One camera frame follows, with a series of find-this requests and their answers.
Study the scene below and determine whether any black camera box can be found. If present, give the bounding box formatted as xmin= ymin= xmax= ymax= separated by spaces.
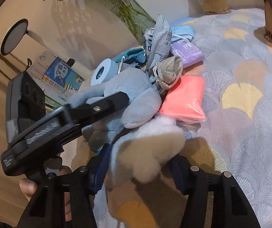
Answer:
xmin=5 ymin=71 xmax=46 ymax=143

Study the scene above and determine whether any teal drawstring pouch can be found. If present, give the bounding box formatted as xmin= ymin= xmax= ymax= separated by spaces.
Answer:
xmin=113 ymin=47 xmax=146 ymax=68

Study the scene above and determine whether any white fluffy plush toy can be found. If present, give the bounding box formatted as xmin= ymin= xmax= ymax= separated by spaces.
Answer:
xmin=105 ymin=116 xmax=185 ymax=188

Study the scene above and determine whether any striped white snack bag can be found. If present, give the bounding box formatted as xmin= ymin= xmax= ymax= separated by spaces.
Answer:
xmin=143 ymin=14 xmax=172 ymax=70

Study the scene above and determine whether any purple tissue pack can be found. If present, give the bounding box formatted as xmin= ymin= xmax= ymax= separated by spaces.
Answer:
xmin=170 ymin=40 xmax=204 ymax=68

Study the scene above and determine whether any beige sock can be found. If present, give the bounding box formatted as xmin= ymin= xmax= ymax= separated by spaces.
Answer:
xmin=153 ymin=56 xmax=183 ymax=90

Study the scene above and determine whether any white tape roll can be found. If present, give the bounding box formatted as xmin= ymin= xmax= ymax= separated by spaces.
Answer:
xmin=91 ymin=58 xmax=118 ymax=86

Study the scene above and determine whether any white desk lamp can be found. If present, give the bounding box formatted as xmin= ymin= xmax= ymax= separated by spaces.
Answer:
xmin=0 ymin=19 xmax=91 ymax=79

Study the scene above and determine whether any patterned table cloth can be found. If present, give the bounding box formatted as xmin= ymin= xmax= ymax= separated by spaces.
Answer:
xmin=93 ymin=8 xmax=272 ymax=227

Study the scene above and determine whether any grey blue plush toy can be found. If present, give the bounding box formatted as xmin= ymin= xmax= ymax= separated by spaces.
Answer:
xmin=67 ymin=67 xmax=162 ymax=152

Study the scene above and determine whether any pink soft packet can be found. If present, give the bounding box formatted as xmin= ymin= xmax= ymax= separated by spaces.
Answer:
xmin=159 ymin=75 xmax=206 ymax=124

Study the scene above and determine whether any person's left hand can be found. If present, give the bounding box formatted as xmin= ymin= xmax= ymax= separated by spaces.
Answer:
xmin=19 ymin=165 xmax=73 ymax=222

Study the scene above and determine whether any light blue face mask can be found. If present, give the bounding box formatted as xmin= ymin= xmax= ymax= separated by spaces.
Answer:
xmin=171 ymin=25 xmax=195 ymax=42

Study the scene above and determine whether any stack of books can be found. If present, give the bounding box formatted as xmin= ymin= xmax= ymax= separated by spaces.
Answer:
xmin=28 ymin=51 xmax=84 ymax=113

